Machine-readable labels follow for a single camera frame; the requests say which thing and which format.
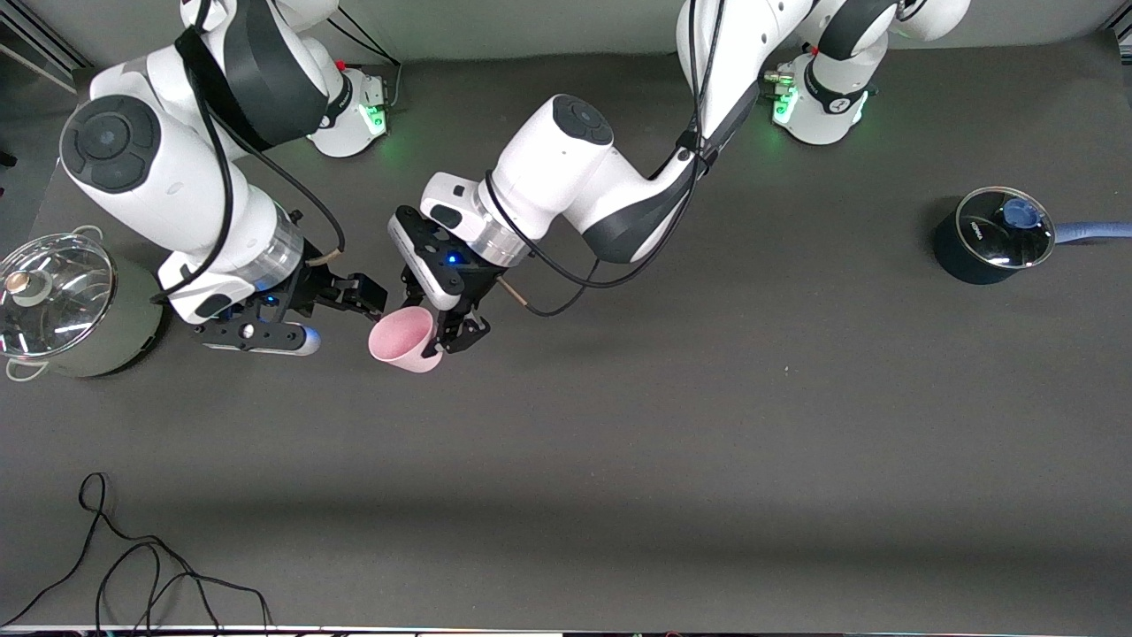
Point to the glass saucepan lid blue knob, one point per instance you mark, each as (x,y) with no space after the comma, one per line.
(1008,230)

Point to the pink paper cup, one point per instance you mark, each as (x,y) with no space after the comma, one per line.
(402,341)

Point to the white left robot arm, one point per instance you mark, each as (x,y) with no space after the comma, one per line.
(566,168)

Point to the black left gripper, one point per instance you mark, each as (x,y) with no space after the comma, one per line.
(475,289)

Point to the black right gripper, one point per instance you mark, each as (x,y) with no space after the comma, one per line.
(317,285)

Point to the glass pot lid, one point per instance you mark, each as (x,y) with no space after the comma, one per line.
(62,301)

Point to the dark blue saucepan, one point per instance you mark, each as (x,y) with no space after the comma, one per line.
(968,261)

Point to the grey metal rail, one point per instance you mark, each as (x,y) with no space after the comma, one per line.
(44,49)

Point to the grey-green cooking pot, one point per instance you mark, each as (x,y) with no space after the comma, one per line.
(137,327)

